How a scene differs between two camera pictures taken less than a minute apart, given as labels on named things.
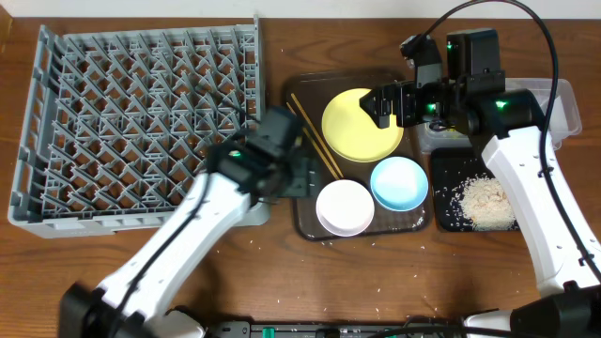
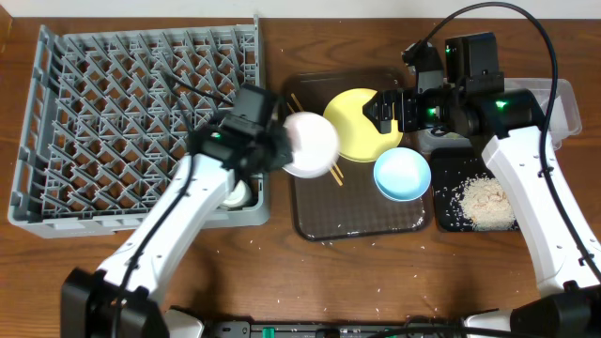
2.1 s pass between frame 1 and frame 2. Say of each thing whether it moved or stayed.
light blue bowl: moved
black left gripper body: moved
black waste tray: stayed
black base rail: stayed
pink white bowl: moved
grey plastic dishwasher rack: stayed
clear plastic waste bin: stayed
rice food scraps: stayed
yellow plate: stayed
